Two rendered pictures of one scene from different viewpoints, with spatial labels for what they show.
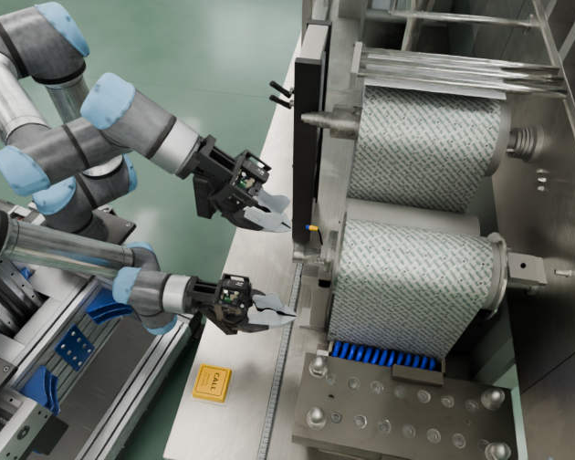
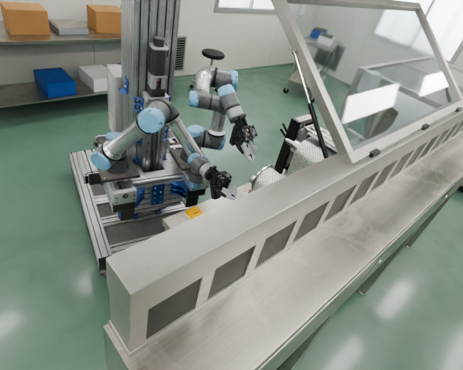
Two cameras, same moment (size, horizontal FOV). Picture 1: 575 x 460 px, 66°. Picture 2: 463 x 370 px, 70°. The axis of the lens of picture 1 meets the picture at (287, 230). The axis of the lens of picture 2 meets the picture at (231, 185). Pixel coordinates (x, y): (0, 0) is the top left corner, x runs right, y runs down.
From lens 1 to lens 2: 0.91 m
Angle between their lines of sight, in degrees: 25
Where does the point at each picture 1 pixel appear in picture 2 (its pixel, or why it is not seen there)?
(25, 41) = (220, 76)
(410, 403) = not seen: hidden behind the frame
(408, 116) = (315, 150)
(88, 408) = (140, 231)
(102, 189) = (209, 140)
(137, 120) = (228, 98)
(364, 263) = (265, 179)
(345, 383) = not seen: hidden behind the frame
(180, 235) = not seen: hidden behind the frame
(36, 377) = (140, 189)
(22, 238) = (178, 123)
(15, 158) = (195, 93)
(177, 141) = (235, 109)
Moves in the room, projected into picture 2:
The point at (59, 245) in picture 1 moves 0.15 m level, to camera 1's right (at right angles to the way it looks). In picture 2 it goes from (185, 133) to (206, 146)
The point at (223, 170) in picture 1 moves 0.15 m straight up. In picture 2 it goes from (242, 124) to (250, 92)
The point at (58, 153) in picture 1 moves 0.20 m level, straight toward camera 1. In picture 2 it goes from (205, 99) to (200, 118)
